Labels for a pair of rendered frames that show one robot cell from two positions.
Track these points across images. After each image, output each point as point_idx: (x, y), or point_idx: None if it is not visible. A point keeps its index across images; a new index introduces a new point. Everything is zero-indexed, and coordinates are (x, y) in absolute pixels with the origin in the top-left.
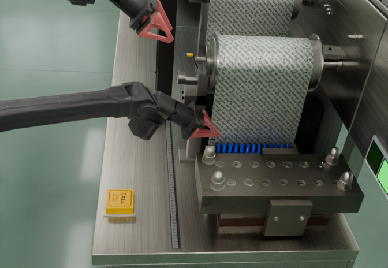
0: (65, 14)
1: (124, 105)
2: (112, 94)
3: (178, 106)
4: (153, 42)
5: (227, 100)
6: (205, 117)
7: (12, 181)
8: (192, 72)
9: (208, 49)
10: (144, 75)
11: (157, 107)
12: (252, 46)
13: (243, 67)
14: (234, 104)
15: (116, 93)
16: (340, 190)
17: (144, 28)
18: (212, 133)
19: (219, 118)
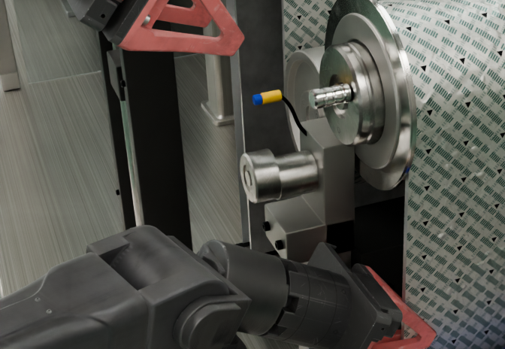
0: None
1: (125, 332)
2: (68, 299)
3: (297, 277)
4: (72, 119)
5: (449, 216)
6: (390, 291)
7: None
8: (291, 153)
9: (352, 56)
10: (81, 211)
11: (242, 303)
12: (497, 11)
13: (492, 88)
14: (471, 223)
15: (84, 292)
16: None
17: (140, 12)
18: (412, 339)
19: (428, 281)
